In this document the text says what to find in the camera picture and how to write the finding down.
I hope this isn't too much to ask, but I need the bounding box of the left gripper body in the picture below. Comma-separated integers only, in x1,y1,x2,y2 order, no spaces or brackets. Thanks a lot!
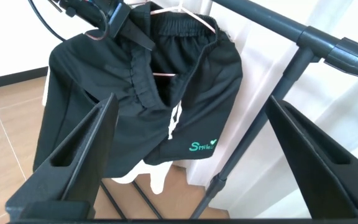
59,0,132,39

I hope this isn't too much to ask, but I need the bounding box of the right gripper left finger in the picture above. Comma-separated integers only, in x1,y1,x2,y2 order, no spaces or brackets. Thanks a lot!
6,92,120,219

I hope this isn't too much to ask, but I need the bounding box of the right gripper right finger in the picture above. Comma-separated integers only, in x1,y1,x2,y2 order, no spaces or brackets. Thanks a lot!
265,95,358,218

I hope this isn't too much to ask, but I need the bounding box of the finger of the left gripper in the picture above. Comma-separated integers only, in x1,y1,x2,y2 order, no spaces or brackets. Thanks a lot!
122,19,157,52

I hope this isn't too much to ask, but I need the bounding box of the black garment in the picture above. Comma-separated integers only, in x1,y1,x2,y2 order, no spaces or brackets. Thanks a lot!
32,1,244,178

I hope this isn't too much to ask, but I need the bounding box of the black clothes rack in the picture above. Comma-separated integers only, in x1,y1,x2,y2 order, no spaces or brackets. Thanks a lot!
99,0,358,220

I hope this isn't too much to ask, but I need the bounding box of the beige curtain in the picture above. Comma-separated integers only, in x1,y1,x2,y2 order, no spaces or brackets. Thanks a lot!
129,0,358,218

